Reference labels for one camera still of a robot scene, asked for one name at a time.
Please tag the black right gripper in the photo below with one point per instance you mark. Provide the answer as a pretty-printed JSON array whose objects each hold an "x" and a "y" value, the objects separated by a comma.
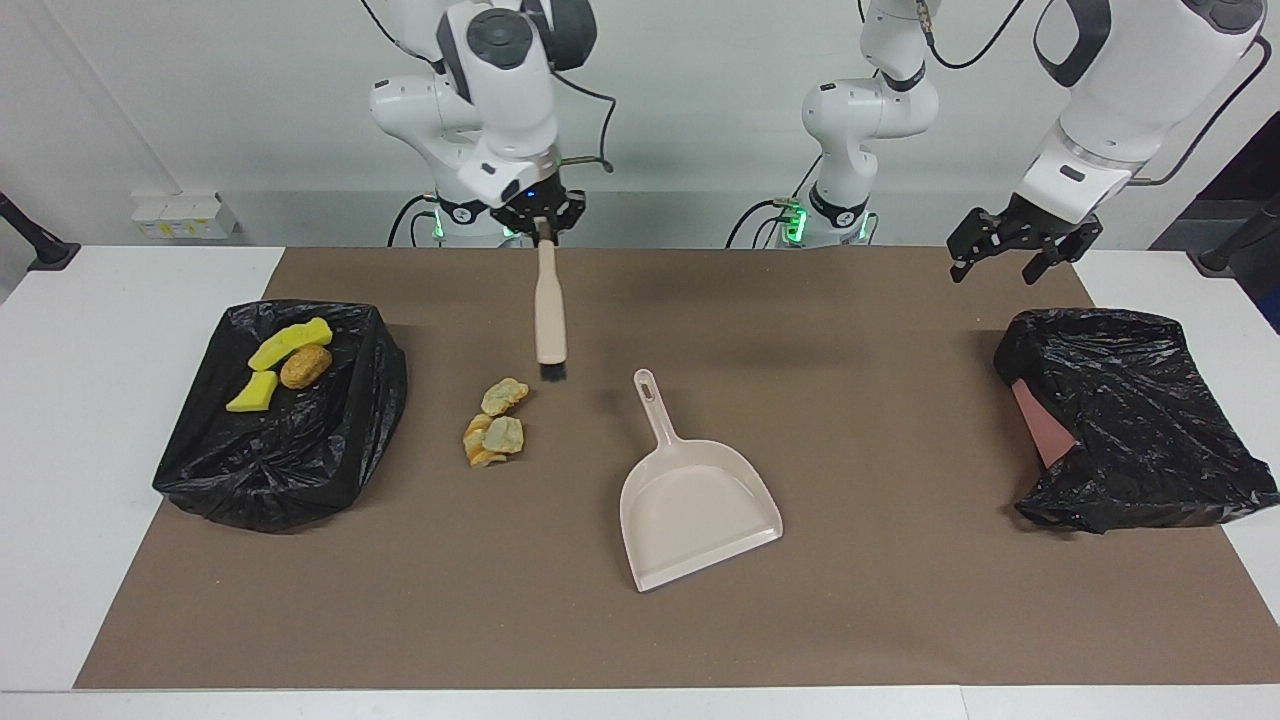
[{"x": 545, "y": 208}]

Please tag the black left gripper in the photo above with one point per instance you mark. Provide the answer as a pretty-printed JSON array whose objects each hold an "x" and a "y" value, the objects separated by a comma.
[{"x": 1050, "y": 220}]

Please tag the beige hand brush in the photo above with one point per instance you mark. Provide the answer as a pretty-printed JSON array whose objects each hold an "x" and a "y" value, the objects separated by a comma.
[{"x": 550, "y": 310}]

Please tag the pale green scraps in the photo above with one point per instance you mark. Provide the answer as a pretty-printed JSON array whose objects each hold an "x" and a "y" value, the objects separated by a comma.
[{"x": 505, "y": 435}]

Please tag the yellow sponge piece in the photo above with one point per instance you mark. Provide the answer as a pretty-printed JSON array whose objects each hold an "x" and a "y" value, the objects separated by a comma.
[
  {"x": 315, "y": 332},
  {"x": 253, "y": 392},
  {"x": 272, "y": 350}
]

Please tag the brown toy bread roll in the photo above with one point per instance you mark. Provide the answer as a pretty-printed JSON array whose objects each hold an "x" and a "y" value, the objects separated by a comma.
[{"x": 306, "y": 367}]

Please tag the beige plastic dustpan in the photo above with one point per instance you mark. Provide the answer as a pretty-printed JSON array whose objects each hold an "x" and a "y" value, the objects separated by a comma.
[{"x": 700, "y": 510}]

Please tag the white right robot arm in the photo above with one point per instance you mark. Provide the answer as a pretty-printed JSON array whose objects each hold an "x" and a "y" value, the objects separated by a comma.
[{"x": 510, "y": 90}]

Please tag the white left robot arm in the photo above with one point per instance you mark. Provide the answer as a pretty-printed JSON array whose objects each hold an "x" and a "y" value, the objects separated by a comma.
[{"x": 1140, "y": 80}]

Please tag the pink bin box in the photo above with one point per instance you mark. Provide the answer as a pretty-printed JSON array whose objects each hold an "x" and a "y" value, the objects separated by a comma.
[{"x": 1045, "y": 430}]

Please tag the black trash bag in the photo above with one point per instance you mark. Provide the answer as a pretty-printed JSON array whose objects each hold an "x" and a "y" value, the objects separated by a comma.
[{"x": 1150, "y": 420}]

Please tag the black trash bag bin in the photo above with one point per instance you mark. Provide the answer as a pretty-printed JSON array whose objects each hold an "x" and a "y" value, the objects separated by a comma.
[{"x": 300, "y": 460}]

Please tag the black stand foot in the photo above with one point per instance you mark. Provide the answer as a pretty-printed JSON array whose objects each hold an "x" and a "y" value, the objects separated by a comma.
[
  {"x": 45, "y": 250},
  {"x": 1225, "y": 255}
]

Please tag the brown table mat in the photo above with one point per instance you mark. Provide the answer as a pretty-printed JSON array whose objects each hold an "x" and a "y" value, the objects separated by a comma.
[{"x": 640, "y": 620}]

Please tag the white wall socket box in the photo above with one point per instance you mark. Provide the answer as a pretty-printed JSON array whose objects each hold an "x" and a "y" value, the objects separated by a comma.
[{"x": 185, "y": 218}]

